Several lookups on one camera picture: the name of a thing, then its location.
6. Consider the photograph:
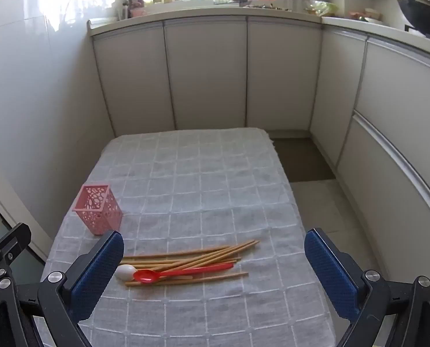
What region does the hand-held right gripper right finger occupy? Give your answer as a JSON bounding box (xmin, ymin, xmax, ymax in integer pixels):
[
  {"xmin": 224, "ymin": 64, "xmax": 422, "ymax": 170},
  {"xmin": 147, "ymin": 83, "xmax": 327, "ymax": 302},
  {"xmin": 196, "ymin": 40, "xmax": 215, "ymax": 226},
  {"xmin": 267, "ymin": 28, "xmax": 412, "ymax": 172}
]
[{"xmin": 304, "ymin": 228, "xmax": 430, "ymax": 347}]

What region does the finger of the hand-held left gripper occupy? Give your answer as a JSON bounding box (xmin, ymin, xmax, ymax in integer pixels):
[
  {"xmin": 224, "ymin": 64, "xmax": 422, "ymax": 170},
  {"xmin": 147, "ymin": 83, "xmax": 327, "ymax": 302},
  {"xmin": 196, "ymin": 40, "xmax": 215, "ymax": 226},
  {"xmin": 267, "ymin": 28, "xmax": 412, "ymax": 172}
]
[{"xmin": 0, "ymin": 223, "xmax": 32, "ymax": 285}]

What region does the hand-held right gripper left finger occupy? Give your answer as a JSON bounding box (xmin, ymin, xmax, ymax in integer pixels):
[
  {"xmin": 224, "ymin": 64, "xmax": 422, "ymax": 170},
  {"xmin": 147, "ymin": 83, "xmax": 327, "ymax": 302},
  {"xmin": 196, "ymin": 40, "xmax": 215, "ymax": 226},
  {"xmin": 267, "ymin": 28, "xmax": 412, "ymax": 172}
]
[{"xmin": 0, "ymin": 230, "xmax": 125, "ymax": 347}]

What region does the pink perforated utensil holder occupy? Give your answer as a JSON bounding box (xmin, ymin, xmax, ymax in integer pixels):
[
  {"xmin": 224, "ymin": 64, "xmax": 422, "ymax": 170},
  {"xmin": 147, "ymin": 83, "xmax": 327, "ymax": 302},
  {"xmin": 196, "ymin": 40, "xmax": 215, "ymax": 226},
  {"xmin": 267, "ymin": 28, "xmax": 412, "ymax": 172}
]
[{"xmin": 72, "ymin": 184, "xmax": 123, "ymax": 236}]

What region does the bunch of wooden chopsticks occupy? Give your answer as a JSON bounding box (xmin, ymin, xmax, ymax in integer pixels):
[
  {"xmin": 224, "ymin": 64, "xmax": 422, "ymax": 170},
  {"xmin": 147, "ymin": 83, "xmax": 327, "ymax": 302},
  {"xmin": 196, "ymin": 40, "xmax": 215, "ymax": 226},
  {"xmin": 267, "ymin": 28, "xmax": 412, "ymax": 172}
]
[{"xmin": 120, "ymin": 239, "xmax": 261, "ymax": 287}]

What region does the white spoon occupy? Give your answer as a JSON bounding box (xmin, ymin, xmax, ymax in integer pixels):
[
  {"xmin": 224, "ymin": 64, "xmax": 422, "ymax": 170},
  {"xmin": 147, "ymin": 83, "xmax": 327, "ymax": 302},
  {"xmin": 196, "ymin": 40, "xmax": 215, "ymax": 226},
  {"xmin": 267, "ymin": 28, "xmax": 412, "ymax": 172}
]
[{"xmin": 114, "ymin": 265, "xmax": 138, "ymax": 281}]

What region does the red plastic spoon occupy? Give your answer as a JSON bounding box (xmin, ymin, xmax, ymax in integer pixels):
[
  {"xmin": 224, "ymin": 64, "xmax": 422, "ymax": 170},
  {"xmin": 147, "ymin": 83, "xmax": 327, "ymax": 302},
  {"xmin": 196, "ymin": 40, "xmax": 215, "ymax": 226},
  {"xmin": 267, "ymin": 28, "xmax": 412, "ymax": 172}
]
[{"xmin": 133, "ymin": 262, "xmax": 235, "ymax": 283}]

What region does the grey checked tablecloth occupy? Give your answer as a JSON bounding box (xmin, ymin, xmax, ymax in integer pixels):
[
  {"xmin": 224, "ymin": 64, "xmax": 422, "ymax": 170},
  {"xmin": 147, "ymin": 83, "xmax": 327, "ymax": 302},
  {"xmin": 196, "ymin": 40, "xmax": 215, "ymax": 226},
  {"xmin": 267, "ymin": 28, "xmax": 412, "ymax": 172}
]
[{"xmin": 36, "ymin": 127, "xmax": 337, "ymax": 347}]

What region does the pink bowl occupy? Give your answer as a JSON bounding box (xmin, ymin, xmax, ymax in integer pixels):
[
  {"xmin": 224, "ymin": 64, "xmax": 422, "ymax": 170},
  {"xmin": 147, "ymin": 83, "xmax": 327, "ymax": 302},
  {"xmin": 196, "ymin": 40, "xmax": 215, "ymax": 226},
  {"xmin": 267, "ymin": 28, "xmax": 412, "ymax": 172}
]
[{"xmin": 349, "ymin": 8, "xmax": 382, "ymax": 22}]

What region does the green plastic bag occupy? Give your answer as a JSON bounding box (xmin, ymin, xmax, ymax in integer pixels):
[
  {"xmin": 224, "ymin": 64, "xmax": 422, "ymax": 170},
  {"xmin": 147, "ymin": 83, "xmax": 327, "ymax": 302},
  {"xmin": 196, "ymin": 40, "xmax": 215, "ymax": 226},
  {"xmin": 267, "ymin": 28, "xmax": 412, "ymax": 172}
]
[{"xmin": 304, "ymin": 1, "xmax": 340, "ymax": 17}]

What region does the white kitchen countertop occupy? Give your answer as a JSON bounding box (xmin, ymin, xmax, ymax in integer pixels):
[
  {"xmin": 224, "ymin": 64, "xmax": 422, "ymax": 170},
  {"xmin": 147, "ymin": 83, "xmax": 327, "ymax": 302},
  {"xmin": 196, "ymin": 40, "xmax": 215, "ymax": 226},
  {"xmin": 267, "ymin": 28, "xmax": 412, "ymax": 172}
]
[{"xmin": 88, "ymin": 4, "xmax": 430, "ymax": 46}]

